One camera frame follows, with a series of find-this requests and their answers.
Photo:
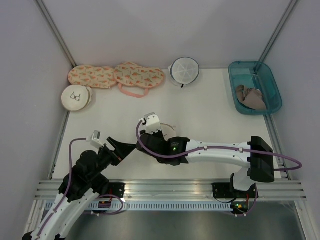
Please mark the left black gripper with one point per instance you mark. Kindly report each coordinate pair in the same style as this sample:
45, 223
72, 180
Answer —
122, 150

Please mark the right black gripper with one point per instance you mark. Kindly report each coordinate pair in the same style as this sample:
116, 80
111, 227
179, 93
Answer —
159, 133

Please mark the beige round laundry bag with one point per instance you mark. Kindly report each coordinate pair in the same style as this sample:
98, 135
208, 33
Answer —
168, 131

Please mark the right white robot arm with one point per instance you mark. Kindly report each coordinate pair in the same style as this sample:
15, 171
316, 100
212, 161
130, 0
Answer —
254, 158

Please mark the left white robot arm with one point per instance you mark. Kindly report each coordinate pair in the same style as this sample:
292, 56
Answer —
84, 184

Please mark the beige glasses-print laundry bag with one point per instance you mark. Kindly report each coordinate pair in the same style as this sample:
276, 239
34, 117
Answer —
76, 97

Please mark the floral bra bag left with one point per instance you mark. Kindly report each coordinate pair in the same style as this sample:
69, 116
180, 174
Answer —
98, 77

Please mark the white mesh laundry bag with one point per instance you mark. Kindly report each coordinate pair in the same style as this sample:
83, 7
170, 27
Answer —
184, 71

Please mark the beige bra in bin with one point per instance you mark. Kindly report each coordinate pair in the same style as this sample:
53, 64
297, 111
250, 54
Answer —
250, 97

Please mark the teal plastic bin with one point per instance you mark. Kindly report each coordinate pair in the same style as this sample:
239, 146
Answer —
255, 74

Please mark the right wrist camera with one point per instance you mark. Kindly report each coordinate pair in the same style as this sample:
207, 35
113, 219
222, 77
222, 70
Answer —
152, 123

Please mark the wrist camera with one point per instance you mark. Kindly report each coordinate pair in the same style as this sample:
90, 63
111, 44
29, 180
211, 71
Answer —
152, 123
94, 140

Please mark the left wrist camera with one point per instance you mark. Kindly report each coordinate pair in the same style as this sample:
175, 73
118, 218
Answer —
94, 140

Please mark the aluminium mounting rail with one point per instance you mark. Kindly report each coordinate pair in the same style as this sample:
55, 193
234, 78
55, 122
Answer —
202, 189

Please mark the white slotted cable duct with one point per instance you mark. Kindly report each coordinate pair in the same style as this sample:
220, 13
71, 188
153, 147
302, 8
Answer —
161, 206

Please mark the floral bra bag pink handle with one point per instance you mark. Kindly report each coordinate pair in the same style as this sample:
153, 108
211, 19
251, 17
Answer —
132, 75

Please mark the left frame post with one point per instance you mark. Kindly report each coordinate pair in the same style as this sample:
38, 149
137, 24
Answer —
55, 31

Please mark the frame post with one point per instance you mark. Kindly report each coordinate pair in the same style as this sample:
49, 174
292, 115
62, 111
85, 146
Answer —
55, 31
278, 29

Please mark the right frame post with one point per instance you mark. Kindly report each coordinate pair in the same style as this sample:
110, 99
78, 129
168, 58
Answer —
278, 29

